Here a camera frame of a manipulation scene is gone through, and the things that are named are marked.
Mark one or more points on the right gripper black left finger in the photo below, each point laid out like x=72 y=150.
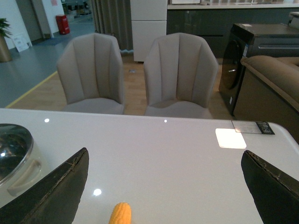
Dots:
x=54 y=199

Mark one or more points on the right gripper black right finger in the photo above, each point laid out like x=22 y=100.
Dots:
x=275 y=193

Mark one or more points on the yellow corn cob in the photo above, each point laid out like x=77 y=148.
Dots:
x=122 y=214

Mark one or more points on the cream pot with steel rim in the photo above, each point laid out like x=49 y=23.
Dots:
x=22 y=164

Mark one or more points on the gold plant pot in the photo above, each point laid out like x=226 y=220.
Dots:
x=5 y=55

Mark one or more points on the label sticker on table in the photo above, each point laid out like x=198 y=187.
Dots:
x=254 y=127

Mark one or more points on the tan sofa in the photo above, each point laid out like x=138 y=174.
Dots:
x=270 y=92

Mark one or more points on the left beige upholstered chair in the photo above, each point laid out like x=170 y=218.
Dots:
x=91 y=73

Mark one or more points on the beige upholstered chair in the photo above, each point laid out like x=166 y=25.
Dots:
x=180 y=70
x=91 y=73

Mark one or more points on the right beige upholstered chair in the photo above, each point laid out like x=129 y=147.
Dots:
x=180 y=70

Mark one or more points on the white sign board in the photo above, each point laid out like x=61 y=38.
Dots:
x=20 y=42

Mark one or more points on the red cabinet box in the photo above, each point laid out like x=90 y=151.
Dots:
x=62 y=24

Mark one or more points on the dark grey kitchen counter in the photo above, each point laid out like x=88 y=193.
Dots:
x=214 y=21

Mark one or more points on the green potted plant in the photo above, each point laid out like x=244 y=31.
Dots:
x=4 y=26

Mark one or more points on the grey curtain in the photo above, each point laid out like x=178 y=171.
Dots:
x=113 y=17

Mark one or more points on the white refrigerator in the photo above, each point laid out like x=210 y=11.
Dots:
x=149 y=21

